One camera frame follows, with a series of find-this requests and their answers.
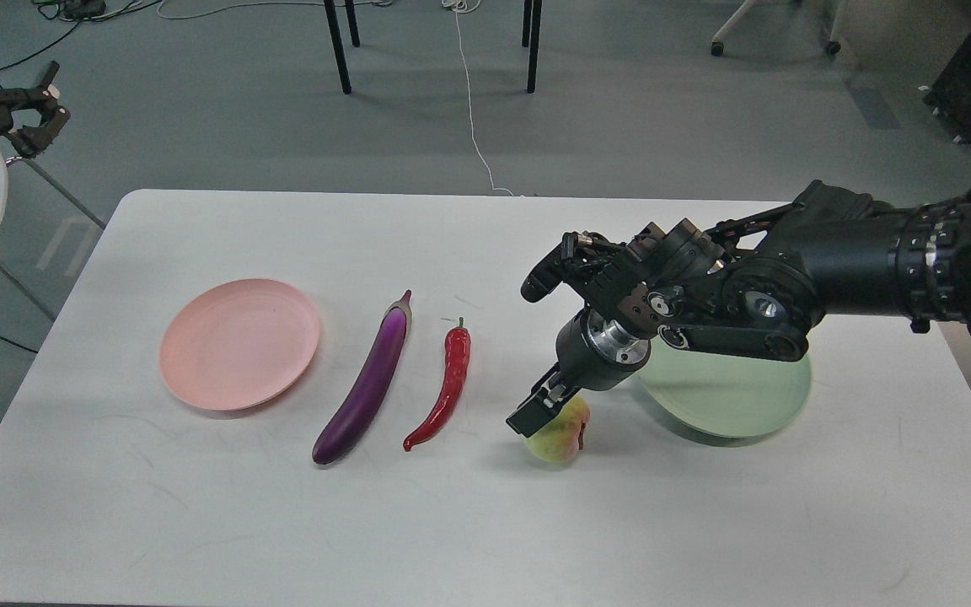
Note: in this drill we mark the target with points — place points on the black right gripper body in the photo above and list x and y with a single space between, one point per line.
597 354

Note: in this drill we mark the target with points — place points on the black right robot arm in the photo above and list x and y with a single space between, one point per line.
749 287

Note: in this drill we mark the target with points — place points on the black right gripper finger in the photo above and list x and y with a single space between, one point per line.
545 403

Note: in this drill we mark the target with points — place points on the pink plate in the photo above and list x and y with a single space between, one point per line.
239 345

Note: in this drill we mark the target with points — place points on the black table leg left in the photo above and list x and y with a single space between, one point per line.
333 24

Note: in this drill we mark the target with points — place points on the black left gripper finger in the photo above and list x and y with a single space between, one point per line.
30 141
40 96

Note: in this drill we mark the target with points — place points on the green plate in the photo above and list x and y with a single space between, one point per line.
727 397

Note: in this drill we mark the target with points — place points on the black table leg right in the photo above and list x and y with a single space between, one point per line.
530 34

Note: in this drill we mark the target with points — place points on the red chili pepper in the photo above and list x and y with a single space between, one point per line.
457 354

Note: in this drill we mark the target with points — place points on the white office chair base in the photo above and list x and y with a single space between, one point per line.
771 22

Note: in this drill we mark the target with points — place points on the black table leg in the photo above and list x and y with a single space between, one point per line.
530 34
333 24

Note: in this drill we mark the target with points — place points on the yellow green peach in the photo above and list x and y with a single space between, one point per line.
561 440

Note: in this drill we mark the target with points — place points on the purple eggplant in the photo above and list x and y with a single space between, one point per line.
355 414

